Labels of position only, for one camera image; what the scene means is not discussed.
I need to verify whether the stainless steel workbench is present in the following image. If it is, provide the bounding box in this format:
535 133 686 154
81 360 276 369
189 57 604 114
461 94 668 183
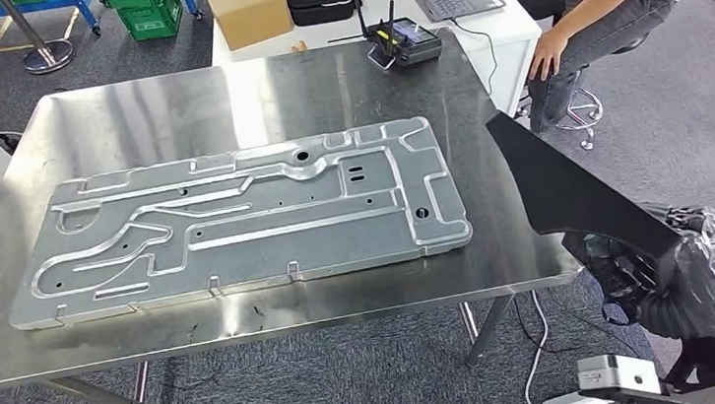
0 17 595 404

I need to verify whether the large stamped aluminium plate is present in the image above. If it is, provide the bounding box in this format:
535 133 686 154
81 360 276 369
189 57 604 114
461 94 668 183
0 110 480 333

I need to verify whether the person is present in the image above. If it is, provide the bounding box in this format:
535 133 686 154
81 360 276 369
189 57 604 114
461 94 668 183
498 0 715 138

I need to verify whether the white power cable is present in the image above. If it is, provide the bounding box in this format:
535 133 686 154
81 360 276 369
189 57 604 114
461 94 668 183
512 288 558 404

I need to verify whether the black laptop cable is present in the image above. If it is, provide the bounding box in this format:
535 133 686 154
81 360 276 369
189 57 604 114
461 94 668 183
448 13 502 101

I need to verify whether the brown cardboard box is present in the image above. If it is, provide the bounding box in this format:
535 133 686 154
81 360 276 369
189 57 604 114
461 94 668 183
202 0 296 54

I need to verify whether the chrome stanchion post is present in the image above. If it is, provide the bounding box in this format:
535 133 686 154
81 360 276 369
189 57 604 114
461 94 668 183
0 0 79 80

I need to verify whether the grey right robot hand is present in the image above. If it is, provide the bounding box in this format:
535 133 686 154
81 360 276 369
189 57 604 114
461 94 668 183
557 195 715 355

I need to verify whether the black remote controller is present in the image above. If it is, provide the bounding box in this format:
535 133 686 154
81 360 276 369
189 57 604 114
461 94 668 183
355 0 445 74

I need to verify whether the long black plastic part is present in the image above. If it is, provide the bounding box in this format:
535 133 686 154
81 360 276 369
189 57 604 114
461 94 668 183
483 95 685 275

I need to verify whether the white desk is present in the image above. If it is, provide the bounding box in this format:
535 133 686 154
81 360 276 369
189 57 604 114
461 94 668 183
205 0 552 146

